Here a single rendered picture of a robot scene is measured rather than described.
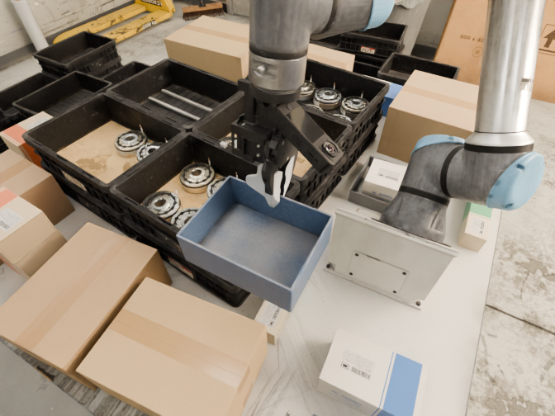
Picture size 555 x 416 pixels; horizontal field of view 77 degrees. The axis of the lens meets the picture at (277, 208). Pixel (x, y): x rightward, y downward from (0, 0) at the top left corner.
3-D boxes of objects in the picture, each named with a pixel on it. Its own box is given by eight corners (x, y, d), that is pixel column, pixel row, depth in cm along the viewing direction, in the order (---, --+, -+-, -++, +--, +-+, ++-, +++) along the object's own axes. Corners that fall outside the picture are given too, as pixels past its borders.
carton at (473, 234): (468, 193, 119) (476, 181, 114) (487, 200, 117) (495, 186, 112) (456, 244, 105) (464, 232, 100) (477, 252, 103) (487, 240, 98)
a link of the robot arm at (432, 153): (418, 195, 91) (437, 145, 90) (467, 207, 80) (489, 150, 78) (389, 182, 84) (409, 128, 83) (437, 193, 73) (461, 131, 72)
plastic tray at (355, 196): (442, 190, 120) (448, 180, 116) (429, 231, 108) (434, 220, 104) (367, 165, 128) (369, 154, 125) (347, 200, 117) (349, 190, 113)
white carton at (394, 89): (401, 106, 154) (407, 87, 148) (392, 119, 148) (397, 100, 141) (359, 92, 161) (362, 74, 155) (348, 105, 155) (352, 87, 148)
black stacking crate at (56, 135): (195, 160, 113) (188, 131, 105) (121, 219, 97) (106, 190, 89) (115, 120, 128) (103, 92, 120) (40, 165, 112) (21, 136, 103)
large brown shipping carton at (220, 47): (275, 72, 174) (275, 30, 159) (244, 101, 157) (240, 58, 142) (209, 55, 187) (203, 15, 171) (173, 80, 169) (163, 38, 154)
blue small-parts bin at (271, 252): (329, 240, 61) (334, 215, 56) (291, 313, 52) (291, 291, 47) (233, 200, 67) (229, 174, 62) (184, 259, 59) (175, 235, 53)
